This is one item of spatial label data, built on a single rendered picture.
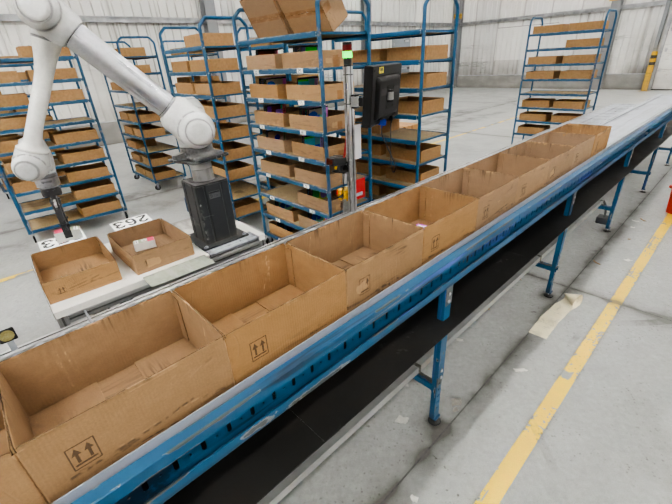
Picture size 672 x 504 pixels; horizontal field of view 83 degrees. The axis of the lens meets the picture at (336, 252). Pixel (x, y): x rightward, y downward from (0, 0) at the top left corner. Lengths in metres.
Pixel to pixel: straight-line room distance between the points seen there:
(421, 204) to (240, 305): 0.98
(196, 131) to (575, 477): 2.12
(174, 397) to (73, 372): 0.32
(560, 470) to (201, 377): 1.59
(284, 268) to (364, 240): 0.40
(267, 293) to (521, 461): 1.33
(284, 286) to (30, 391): 0.73
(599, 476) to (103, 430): 1.85
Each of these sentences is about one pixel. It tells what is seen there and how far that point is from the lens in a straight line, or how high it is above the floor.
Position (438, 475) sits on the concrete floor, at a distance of 1.91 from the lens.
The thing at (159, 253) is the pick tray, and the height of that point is 0.82.
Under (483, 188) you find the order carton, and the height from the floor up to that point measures 0.96.
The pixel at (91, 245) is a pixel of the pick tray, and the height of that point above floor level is 0.81.
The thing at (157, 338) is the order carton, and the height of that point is 0.93.
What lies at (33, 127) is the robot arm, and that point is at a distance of 1.88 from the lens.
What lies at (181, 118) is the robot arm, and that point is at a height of 1.41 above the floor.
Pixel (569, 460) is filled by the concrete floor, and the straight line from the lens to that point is 2.12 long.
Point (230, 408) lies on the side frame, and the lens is 0.95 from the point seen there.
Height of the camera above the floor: 1.60
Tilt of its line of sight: 27 degrees down
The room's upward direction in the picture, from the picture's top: 3 degrees counter-clockwise
